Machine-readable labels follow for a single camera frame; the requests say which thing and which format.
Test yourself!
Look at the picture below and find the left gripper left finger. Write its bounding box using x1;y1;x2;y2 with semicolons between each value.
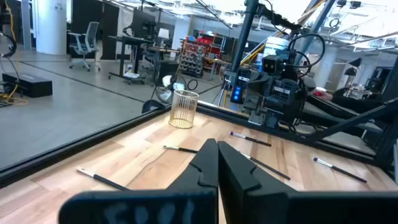
58;138;219;224

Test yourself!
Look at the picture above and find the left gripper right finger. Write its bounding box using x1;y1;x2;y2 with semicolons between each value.
218;141;398;224

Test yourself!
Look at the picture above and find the black handled makeup brush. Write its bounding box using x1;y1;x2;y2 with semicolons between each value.
162;144;199;154
229;131;272;147
239;151;292;181
76;167;131;191

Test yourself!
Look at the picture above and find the pen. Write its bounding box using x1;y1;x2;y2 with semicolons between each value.
312;156;369;184

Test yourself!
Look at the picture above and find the person's forearm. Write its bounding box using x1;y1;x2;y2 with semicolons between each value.
329;86;386;114

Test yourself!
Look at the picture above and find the black controller box with lights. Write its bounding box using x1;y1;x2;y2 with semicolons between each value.
229;67;252;105

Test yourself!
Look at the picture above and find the person's hand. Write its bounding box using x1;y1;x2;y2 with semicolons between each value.
313;88;333;102

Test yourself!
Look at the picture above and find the white round column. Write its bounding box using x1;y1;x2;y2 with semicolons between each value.
313;46;338;90
35;0;68;56

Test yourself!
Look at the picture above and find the dark metal pole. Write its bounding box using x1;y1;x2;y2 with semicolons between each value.
229;0;261;74

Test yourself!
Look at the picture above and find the black table clamp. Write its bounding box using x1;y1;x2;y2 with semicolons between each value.
141;99;167;114

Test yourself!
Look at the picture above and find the red parts bin shelf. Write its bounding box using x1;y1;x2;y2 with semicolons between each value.
179;30;226;78

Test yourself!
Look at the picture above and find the black floor fan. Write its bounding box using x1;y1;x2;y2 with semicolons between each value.
154;73;187;104

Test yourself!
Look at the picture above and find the black cabinet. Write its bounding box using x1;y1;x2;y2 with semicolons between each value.
157;60;180;88

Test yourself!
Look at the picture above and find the round wooden table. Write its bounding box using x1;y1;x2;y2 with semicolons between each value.
147;45;181;54

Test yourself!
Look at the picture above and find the black computer monitor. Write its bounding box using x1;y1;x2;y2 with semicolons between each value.
130;7;158;40

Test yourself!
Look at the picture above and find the black standing desk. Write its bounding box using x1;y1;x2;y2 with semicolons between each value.
107;34;153;85

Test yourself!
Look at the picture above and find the grey office chair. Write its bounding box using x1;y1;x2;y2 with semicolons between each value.
67;21;102;72

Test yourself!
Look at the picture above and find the black floor box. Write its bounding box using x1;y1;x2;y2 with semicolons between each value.
1;72;53;98

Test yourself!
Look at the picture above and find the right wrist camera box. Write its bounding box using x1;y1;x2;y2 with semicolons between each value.
262;55;282;76

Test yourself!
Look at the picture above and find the gold wire basket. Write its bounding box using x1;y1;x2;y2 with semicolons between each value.
169;89;200;129

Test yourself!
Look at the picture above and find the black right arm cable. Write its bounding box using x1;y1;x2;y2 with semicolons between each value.
287;32;326;69

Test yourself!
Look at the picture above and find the black aluminium rig frame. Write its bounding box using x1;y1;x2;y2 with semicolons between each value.
0;58;398;189

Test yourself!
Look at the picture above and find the yellow floor cable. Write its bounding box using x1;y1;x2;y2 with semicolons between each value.
0;83;29;106

